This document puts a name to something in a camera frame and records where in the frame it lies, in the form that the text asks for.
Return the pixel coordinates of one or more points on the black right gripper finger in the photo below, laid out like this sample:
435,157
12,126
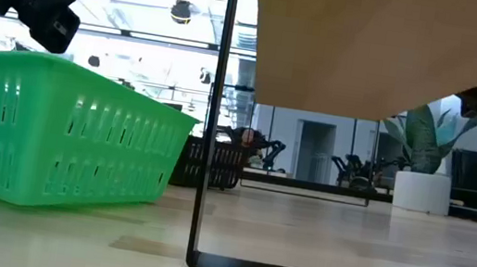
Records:
474,105

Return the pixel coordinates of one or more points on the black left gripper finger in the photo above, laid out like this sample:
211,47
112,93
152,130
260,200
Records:
53,18

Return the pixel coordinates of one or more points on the green plastic basket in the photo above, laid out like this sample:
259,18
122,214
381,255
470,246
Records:
57,127

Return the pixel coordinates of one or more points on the black plastic basket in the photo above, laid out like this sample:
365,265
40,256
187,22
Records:
225,164

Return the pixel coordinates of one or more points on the black background robot arm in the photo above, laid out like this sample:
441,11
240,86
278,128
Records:
274,150
355,171

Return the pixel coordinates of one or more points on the green artificial plant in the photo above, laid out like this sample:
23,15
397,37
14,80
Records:
424,145

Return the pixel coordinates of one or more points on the white plant pot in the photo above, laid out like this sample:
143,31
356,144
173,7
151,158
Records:
422,192

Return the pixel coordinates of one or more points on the black round ceiling fixture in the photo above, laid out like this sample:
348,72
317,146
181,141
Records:
181,11

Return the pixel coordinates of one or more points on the grey door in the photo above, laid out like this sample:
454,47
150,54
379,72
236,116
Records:
314,151

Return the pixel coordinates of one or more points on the person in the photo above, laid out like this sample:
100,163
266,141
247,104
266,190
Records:
247,137

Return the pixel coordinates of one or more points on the black aluminium table frame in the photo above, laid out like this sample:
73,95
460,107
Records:
306,185

